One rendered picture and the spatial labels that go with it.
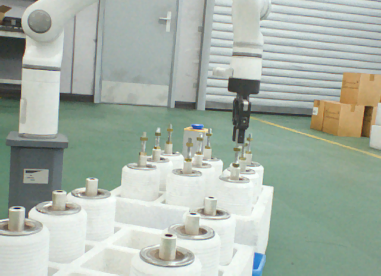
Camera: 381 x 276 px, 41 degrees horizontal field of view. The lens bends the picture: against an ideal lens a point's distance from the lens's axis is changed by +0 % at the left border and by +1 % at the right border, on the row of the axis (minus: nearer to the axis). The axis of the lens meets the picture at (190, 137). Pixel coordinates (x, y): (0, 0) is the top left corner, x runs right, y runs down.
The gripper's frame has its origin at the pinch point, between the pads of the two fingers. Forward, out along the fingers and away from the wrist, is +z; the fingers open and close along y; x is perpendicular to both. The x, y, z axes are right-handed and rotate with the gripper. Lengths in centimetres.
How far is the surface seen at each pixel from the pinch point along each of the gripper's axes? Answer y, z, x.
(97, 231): -28.1, 16.0, 28.2
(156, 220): -3.1, 20.8, 17.8
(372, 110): 360, 9, -172
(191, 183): -1.5, 11.6, 10.2
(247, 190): -3.9, 11.7, -2.8
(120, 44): 508, -36, 85
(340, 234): 44, 35, -43
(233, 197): -4.7, 13.5, 0.5
